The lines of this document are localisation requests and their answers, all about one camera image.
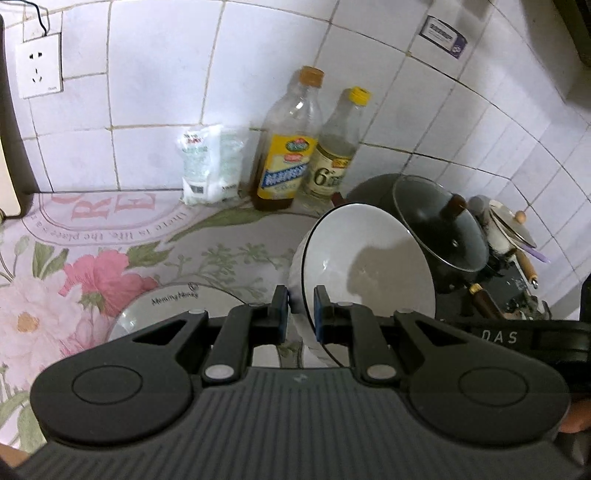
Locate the small pot with metal lid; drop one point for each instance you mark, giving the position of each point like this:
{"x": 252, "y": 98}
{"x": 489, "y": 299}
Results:
{"x": 505, "y": 228}

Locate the white salt bag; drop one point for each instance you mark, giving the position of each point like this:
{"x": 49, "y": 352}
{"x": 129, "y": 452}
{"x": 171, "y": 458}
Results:
{"x": 207, "y": 161}

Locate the cooking oil bottle yellow label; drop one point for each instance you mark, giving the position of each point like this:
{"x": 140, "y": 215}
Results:
{"x": 281, "y": 161}

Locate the white wall socket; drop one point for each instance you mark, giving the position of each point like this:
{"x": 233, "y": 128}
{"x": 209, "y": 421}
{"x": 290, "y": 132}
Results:
{"x": 39, "y": 67}

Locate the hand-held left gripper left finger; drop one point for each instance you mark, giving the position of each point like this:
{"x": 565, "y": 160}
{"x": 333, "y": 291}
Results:
{"x": 282, "y": 323}

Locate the clear vinegar bottle yellow cap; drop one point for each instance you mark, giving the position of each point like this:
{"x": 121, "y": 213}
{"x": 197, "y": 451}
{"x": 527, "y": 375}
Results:
{"x": 334, "y": 161}

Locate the blue and white wall sticker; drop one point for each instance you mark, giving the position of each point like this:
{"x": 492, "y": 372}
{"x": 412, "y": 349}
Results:
{"x": 444, "y": 36}

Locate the glass pot lid brown knob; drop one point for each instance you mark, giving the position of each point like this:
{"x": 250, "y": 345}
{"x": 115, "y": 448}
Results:
{"x": 434, "y": 230}

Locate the floral tablecloth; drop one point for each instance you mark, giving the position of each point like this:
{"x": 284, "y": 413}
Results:
{"x": 92, "y": 258}

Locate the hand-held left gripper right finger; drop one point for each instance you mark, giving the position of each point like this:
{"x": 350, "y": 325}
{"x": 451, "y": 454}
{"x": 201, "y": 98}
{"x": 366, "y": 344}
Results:
{"x": 319, "y": 318}

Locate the black stove top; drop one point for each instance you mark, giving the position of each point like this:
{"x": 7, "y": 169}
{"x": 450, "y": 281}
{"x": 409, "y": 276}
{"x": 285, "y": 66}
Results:
{"x": 512, "y": 295}

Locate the black cooking pot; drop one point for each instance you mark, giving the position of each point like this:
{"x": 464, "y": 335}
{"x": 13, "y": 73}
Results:
{"x": 369, "y": 189}

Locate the white plate with black print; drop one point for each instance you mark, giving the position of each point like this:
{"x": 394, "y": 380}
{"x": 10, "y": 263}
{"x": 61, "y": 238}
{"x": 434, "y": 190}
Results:
{"x": 184, "y": 302}

